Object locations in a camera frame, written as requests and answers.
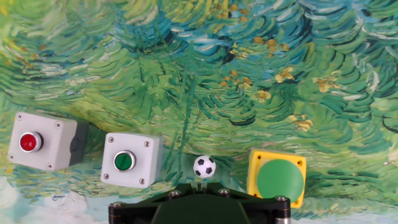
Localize yellow box green mushroom button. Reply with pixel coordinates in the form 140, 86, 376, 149
246, 148, 307, 209

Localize grey box green push button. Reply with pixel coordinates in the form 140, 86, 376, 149
99, 132, 165, 189

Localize small soccer ball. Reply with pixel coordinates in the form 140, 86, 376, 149
193, 154, 216, 179

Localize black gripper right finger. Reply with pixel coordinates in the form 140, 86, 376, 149
198, 182, 292, 224

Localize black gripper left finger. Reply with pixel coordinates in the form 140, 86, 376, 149
108, 182, 200, 224

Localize painted landscape cloth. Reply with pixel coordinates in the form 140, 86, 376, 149
0, 0, 398, 224

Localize grey box red push button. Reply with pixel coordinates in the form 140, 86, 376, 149
7, 111, 91, 172

